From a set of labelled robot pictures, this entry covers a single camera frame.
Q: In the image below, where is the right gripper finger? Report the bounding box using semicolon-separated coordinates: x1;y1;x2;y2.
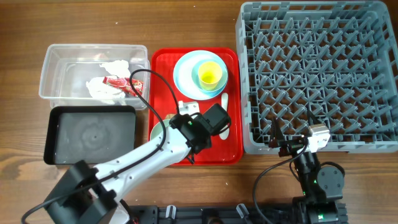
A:
271;118;284;143
307;110;320;126

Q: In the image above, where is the brown food stick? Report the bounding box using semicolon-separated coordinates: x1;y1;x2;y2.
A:
165;114;175;119

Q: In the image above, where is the red snack wrapper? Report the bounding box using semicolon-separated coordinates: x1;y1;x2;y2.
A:
103;77;144;97

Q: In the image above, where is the white paper napkin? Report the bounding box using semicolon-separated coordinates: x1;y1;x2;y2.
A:
86;77;126;105

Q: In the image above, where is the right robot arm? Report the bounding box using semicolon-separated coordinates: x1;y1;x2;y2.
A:
269;112;348;223

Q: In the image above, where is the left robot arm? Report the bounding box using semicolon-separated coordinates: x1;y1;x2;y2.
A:
44;103;231;223

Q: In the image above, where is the grey plastic dishwasher rack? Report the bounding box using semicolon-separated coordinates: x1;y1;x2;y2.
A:
235;1;397;154

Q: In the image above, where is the black rectangular waste tray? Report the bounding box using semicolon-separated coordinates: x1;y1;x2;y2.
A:
44;106;136;165

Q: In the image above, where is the white plastic spoon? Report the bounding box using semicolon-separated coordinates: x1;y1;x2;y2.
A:
219;93;229;140

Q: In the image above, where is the green bowl with food scraps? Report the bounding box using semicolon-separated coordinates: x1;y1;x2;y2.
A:
150;119;170;140

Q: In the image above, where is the red plastic serving tray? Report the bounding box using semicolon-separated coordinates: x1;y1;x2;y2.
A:
149;47;244;166

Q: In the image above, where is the light blue shallow bowl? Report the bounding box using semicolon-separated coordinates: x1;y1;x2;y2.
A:
192;60;228;95

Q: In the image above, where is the light blue plate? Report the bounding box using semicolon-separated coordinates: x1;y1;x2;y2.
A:
173;50;226;100

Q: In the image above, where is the yellow plastic cup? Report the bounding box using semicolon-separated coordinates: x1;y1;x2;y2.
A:
198;61;223;91

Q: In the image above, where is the clear plastic storage bin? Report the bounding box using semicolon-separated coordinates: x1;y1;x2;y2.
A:
39;44;150;110

